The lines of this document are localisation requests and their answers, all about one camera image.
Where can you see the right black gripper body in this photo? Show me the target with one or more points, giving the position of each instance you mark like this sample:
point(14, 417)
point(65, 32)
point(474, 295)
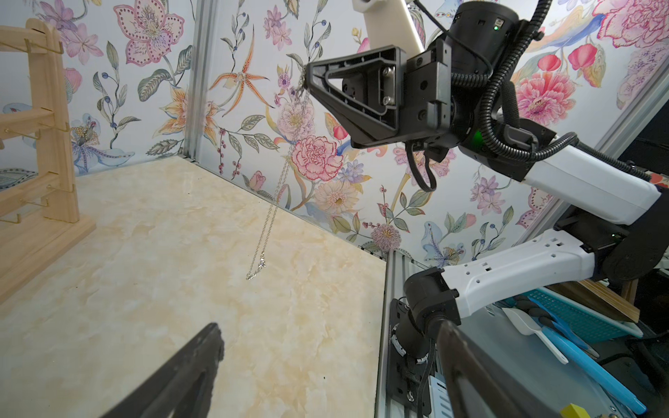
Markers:
point(426, 106)

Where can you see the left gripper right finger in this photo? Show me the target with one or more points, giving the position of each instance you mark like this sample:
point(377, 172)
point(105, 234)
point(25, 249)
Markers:
point(467, 380)

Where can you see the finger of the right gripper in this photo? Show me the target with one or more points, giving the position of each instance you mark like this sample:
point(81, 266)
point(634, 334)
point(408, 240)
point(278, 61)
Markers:
point(363, 92)

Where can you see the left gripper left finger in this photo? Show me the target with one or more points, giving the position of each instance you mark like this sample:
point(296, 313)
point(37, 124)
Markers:
point(183, 386)

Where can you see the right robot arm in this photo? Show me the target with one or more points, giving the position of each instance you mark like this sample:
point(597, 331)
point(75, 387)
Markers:
point(458, 92)

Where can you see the wooden jewelry display stand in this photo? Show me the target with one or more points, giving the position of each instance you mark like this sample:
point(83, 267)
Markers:
point(40, 217)

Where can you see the white spatula tool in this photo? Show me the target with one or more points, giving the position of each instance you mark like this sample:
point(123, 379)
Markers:
point(526, 326)

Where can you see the yellow block outside cell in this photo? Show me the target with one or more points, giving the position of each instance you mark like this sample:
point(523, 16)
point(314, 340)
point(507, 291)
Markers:
point(574, 411)

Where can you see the teal cutting mat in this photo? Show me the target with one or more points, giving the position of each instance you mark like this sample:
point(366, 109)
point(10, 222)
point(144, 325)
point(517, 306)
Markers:
point(586, 323)

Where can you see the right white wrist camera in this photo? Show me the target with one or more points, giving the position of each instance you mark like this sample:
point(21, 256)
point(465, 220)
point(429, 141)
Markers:
point(389, 23)

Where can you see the blue handled tool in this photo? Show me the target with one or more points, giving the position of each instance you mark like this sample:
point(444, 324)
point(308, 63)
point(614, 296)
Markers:
point(550, 331)

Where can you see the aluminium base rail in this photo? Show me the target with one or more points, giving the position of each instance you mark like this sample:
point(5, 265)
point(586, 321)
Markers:
point(398, 268)

